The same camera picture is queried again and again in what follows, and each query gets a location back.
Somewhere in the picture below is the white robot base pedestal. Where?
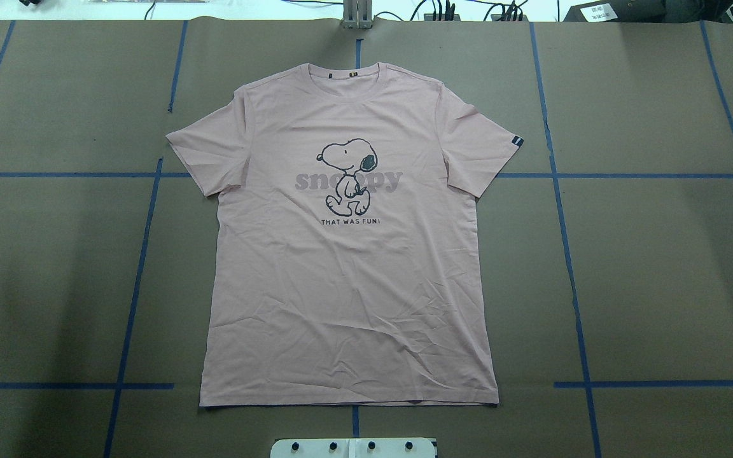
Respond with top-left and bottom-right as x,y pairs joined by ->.
270,437 -> 438,457

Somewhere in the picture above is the black box white label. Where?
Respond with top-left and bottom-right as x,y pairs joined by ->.
561,1 -> 667,23

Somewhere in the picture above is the aluminium frame post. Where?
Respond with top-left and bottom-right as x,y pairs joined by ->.
341,0 -> 374,30

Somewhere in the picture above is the pink Snoopy t-shirt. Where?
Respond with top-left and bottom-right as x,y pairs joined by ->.
166,62 -> 523,408

